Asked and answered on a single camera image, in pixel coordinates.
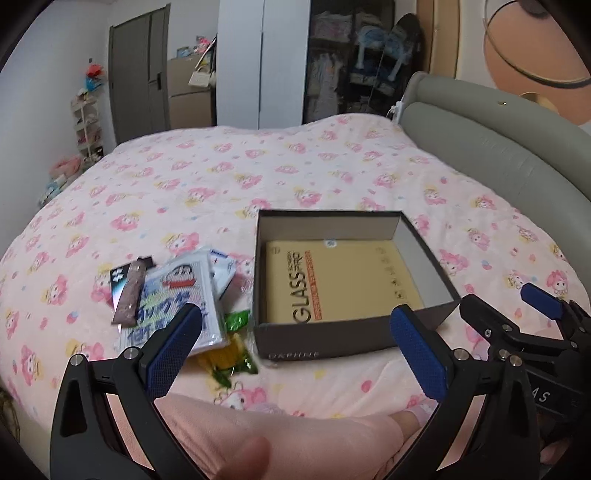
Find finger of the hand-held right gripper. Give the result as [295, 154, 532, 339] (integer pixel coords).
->
[459, 293, 575, 365]
[519, 282, 591, 352]

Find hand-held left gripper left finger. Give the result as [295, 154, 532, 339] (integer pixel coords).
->
[50, 305, 204, 480]

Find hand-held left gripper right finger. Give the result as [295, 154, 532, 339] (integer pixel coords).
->
[390, 305, 541, 480]

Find white blue mask packet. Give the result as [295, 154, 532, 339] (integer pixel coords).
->
[208, 249, 238, 296]

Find dark grey cardboard box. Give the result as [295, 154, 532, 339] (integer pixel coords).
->
[252, 210, 462, 361]

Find person's left hand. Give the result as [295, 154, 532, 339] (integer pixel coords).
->
[222, 436, 271, 480]

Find green yellow candy wrapper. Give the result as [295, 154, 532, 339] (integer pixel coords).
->
[194, 309, 259, 388]

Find white cartoon print packet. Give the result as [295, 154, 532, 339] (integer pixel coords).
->
[117, 251, 232, 354]

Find brown tube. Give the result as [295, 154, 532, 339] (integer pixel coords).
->
[112, 261, 147, 326]

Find black glossy packet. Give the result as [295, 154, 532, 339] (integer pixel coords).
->
[110, 256, 155, 310]

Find flat yellow box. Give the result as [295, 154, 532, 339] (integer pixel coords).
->
[265, 239, 426, 326]

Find person's leg in pink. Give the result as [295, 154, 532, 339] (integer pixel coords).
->
[154, 394, 439, 480]

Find grey padded bed headboard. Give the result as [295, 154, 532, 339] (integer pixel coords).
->
[397, 71, 591, 204]

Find pink printed blanket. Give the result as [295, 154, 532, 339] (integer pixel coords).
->
[0, 113, 591, 480]

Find pile of plush toys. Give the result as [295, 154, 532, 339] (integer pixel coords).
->
[39, 154, 84, 206]

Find white shoe rack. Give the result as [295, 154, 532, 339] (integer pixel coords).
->
[69, 92, 106, 160]

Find white handbag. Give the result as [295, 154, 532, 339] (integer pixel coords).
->
[188, 65, 218, 88]

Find dark grey door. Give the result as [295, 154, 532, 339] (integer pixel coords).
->
[108, 4, 171, 144]

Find red blue plush toy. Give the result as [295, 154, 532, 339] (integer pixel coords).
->
[83, 62, 108, 93]

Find dark glass wardrobe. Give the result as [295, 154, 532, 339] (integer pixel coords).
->
[307, 0, 419, 121]

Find white wardrobe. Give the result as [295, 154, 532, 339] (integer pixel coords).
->
[216, 0, 315, 131]

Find plush toys on cabinet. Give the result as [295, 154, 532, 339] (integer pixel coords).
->
[178, 34, 218, 58]

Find blue white plush toy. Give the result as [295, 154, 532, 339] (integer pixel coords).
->
[348, 23, 419, 93]

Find round peach wall panel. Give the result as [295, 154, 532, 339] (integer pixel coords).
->
[482, 0, 591, 88]

